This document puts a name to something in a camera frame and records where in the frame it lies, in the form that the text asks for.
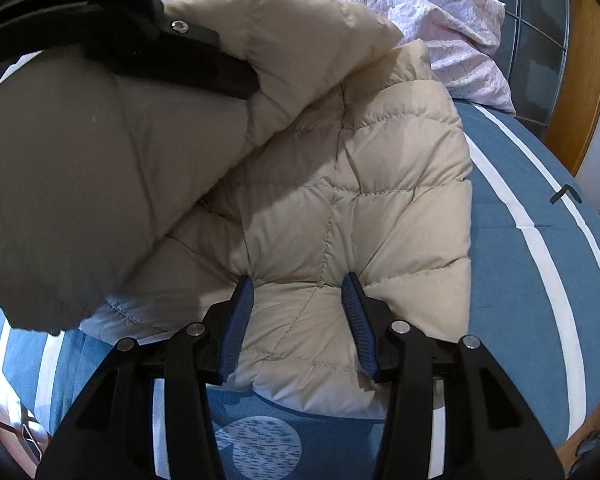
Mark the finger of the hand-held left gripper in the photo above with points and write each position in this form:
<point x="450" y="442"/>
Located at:
<point x="190" y="60"/>

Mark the cream quilted puffer jacket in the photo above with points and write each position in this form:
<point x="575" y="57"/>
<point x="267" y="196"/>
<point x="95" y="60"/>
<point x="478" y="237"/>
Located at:
<point x="330" y="210"/>

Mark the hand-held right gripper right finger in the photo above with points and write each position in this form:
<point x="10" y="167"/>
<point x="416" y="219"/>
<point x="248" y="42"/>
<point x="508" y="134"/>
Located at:
<point x="360" y="330"/>

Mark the bed with blue striped sheet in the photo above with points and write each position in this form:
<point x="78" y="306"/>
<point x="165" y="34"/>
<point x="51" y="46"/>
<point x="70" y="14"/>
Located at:
<point x="505" y="260"/>

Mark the wooden framed glass door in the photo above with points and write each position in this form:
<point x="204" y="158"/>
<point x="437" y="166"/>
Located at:
<point x="535" y="35"/>

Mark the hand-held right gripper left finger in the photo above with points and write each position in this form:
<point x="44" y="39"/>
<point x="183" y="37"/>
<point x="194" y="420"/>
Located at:
<point x="237" y="325"/>

